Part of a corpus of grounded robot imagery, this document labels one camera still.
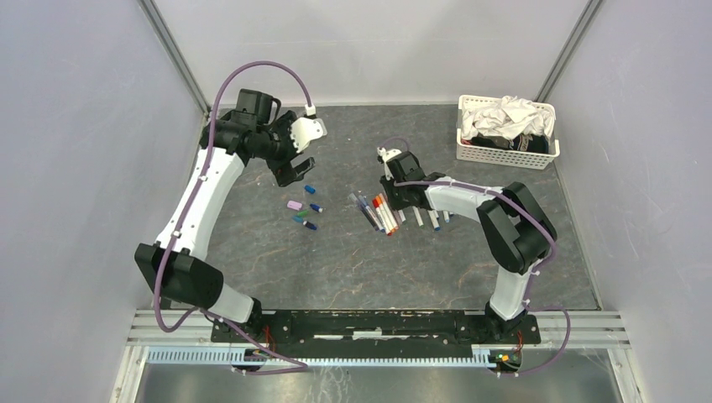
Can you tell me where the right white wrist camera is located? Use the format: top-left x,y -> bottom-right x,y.
376,147 -> 402,180

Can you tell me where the dark blue capped marker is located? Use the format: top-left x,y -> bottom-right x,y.
359,195 -> 385,233

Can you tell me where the black cloth in basket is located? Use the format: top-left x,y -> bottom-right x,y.
468,134 -> 549,154

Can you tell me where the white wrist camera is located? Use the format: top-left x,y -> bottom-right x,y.
376,147 -> 402,180
290,104 -> 327,154

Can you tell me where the white cable duct strip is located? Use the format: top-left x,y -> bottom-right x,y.
146,347 -> 495,369

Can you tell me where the pink highlighter cap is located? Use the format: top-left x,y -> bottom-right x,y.
286,201 -> 302,211

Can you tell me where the orange capped marker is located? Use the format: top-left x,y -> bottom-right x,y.
377,194 -> 398,234

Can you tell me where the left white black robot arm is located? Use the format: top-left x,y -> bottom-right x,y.
134,89 -> 327,343

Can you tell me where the large blue white marker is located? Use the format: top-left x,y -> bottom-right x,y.
427,210 -> 441,231

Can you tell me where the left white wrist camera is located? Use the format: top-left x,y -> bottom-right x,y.
290,104 -> 327,154

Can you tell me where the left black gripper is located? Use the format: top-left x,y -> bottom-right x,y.
253,112 -> 317,186

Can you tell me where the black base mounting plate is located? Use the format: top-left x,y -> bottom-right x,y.
242,310 -> 542,359

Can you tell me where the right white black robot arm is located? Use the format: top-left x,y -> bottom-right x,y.
377,147 -> 558,343

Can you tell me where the aluminium frame rail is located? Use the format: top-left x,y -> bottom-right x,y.
126,310 -> 631,350

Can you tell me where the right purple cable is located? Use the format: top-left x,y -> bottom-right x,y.
378,136 -> 573,377

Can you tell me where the white plastic basket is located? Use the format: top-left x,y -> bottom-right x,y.
456,110 -> 561,170

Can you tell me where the white cloth in basket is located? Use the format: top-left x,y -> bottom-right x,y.
458,95 -> 556,141

